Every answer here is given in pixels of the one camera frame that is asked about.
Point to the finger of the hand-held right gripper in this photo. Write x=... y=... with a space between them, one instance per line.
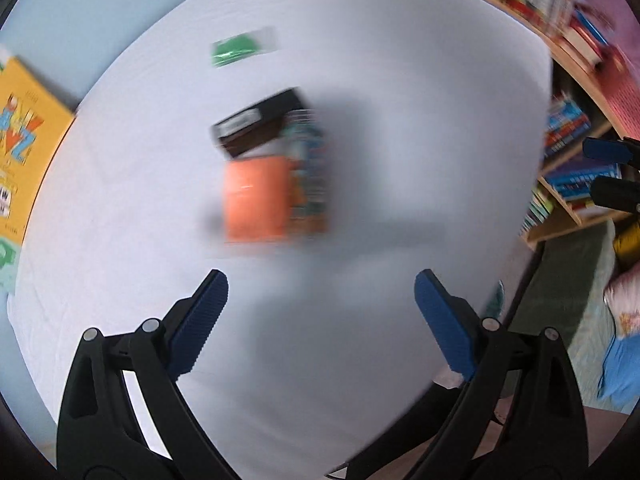
x=607 y=149
x=617 y=195

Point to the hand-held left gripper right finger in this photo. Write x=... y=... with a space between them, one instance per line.
x=445 y=320

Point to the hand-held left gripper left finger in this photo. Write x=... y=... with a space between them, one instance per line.
x=200 y=317

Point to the orange plastic packet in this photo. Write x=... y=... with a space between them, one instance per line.
x=257 y=197

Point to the colourful printed packet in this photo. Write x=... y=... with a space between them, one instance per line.
x=307 y=175

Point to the dark blue gum box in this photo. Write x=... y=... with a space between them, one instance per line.
x=257 y=122

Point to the green plastic packet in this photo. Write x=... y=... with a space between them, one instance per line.
x=235 y=50

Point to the stack of blue books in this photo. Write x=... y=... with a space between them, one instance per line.
x=575 y=150

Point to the wooden bookshelf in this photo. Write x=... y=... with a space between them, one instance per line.
x=575 y=210

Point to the yellow cloth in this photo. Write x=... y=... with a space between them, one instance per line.
x=629 y=245

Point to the pink white pillow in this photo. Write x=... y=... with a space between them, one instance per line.
x=625 y=305

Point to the grey green rug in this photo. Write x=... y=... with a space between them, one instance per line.
x=560 y=310

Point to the blue pillow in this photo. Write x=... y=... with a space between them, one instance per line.
x=622 y=370

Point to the light green elephant booklet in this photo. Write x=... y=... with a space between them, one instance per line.
x=6 y=265

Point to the yellow picture book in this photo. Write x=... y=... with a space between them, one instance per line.
x=22 y=150

